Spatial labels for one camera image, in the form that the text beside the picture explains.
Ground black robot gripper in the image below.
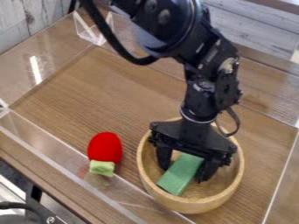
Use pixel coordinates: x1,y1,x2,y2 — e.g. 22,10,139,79
150,117,238,184

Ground green rectangular block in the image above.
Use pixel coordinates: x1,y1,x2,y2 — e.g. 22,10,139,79
155,154,204,196

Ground brown wooden bowl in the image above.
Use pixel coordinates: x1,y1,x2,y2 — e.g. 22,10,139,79
135,116,247,215

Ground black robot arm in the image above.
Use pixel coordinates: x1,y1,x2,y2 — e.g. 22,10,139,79
79,0,242,182

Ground red plush radish toy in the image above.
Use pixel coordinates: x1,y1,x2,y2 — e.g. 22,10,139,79
88,132,123,178

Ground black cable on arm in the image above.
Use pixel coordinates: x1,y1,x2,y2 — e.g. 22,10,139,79
214,106,242,138

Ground black stand with cable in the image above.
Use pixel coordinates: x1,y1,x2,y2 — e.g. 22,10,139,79
0,185,70,224

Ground clear acrylic corner bracket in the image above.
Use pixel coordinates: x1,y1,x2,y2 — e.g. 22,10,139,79
72,12,107,46

